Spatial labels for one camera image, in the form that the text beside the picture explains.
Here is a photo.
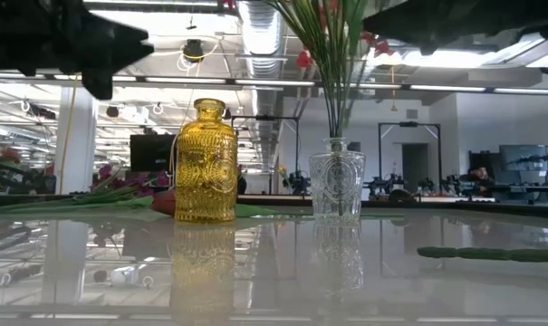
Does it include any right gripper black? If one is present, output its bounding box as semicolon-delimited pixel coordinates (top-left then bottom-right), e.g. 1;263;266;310
362;0;548;56

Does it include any black workstation desk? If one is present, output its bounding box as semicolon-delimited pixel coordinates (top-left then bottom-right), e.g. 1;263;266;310
467;143;548;206

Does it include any clear embossed glass vase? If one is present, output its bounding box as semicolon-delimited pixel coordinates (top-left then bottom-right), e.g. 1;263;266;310
307;137;367;224

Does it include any long light strip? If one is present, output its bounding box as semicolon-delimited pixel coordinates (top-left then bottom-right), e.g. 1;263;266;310
0;72;548;95

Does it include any red artificial flower bunch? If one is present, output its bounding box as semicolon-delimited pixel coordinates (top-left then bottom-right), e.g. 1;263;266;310
318;0;393;139
222;0;347;139

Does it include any black table frame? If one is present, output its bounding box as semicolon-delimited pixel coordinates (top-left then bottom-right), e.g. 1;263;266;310
0;193;548;218

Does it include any black monitor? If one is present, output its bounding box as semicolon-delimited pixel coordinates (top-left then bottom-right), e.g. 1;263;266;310
130;134;176;173

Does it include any black station frame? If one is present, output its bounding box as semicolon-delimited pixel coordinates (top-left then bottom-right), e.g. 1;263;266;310
378;120;442;200
230;115;301;196

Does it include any yellow embossed glass vase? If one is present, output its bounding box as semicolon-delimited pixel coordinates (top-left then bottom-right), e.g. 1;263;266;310
174;98;239;224

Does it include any black ceiling camera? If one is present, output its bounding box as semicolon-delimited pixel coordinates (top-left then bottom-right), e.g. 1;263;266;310
182;39;206;63

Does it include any grey monitor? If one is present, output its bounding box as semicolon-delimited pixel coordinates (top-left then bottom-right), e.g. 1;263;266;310
498;144;548;185

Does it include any purple artificial flower bunch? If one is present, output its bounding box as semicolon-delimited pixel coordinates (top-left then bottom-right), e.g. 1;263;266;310
72;163;171;206

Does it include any person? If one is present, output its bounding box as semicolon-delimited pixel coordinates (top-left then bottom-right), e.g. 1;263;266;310
458;166;495;194

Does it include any white column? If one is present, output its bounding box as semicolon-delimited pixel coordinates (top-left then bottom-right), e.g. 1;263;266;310
53;85;98;196

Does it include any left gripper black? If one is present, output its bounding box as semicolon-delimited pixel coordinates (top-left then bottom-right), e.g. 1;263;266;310
26;0;155;101

